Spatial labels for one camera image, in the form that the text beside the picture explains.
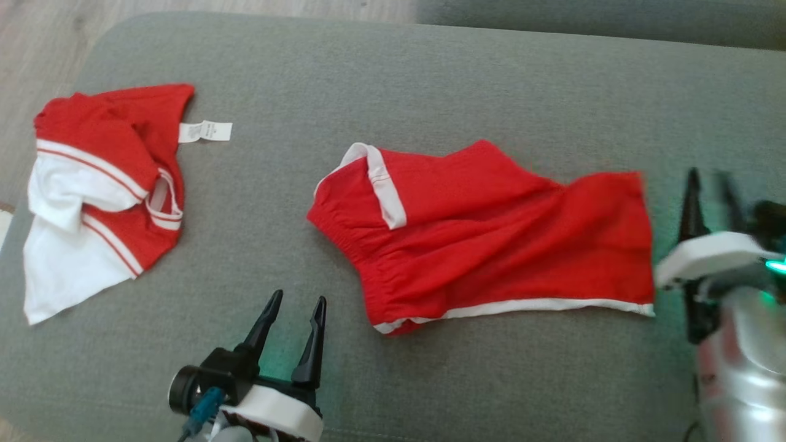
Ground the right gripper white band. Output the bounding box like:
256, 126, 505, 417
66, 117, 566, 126
653, 167, 786, 344

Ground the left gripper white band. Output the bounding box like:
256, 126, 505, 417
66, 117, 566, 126
215, 289, 328, 442

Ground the red shorts white trim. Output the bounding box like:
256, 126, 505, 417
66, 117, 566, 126
306, 139, 656, 336

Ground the red white basketball jersey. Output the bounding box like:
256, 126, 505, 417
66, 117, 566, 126
23, 83, 234, 326

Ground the grey sofa backrest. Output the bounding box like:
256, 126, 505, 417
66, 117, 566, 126
416, 0, 786, 51

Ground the grey sofa seat cushion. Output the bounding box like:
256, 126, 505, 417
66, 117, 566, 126
0, 12, 786, 442

